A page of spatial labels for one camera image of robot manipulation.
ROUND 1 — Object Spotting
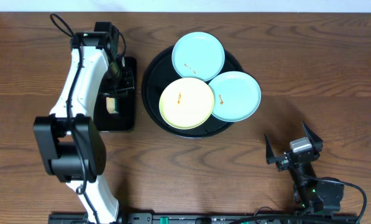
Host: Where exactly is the yellow plate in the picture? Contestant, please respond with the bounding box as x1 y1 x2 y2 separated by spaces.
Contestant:
158 78 214 129

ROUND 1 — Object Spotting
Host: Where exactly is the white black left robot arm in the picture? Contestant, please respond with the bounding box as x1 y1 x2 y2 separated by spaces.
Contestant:
34 22 137 223

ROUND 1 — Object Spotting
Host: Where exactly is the light blue plate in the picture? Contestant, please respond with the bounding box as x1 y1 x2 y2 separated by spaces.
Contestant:
209 71 262 123
172 32 225 82

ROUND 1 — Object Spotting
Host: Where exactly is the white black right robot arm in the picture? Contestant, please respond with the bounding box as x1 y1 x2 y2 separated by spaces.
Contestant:
264 123 344 216

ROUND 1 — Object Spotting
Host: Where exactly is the black rectangular tray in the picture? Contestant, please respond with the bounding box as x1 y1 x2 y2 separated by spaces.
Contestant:
93 58 137 132

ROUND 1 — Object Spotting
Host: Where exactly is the yellow green scrub sponge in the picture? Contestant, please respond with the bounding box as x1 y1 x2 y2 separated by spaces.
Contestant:
106 97 118 114

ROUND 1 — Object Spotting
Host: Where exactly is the black round tray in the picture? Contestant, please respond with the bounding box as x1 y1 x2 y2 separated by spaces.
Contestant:
141 47 232 138

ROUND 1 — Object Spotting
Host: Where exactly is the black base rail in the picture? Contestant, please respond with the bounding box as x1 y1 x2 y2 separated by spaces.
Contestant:
47 213 357 224

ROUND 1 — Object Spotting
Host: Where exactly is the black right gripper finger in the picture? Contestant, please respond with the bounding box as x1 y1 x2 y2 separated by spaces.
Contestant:
302 121 323 152
264 134 276 164

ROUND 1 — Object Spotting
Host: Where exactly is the light blue plate top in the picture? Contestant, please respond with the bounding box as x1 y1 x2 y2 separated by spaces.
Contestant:
172 32 225 82

